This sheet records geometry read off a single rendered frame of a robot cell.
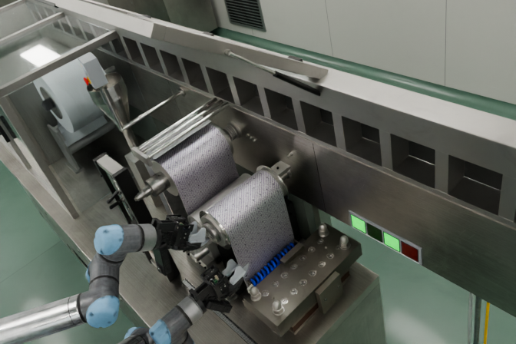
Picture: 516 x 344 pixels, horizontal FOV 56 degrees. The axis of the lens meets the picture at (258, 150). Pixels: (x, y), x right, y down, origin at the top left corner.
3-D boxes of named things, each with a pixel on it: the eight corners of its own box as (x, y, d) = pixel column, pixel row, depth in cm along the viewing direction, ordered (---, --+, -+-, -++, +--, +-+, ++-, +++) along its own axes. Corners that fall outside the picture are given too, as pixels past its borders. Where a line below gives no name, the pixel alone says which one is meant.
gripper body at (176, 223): (196, 225, 141) (162, 226, 132) (189, 252, 142) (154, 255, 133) (182, 213, 146) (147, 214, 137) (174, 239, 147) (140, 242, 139)
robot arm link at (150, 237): (140, 256, 130) (126, 243, 136) (154, 255, 134) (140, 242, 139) (147, 231, 129) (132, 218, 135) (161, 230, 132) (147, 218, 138)
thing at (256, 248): (245, 283, 160) (231, 246, 149) (293, 239, 171) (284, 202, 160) (246, 284, 160) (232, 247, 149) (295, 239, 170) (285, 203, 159)
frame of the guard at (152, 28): (-19, -6, 167) (-16, -28, 165) (124, 29, 206) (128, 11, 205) (149, 63, 91) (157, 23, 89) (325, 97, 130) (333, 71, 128)
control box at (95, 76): (85, 85, 169) (72, 59, 163) (103, 77, 171) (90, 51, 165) (90, 91, 164) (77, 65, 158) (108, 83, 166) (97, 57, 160)
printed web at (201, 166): (190, 251, 193) (145, 153, 163) (233, 216, 203) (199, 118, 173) (254, 304, 167) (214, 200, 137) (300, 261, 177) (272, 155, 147)
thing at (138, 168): (139, 201, 226) (87, 99, 192) (163, 183, 232) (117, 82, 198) (154, 213, 216) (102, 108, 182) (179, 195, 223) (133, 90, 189)
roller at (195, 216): (193, 234, 170) (183, 210, 163) (246, 192, 181) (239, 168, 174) (214, 249, 162) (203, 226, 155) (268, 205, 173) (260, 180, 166)
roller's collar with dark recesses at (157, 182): (148, 192, 164) (141, 178, 160) (163, 182, 166) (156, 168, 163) (158, 200, 159) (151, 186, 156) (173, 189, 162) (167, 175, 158)
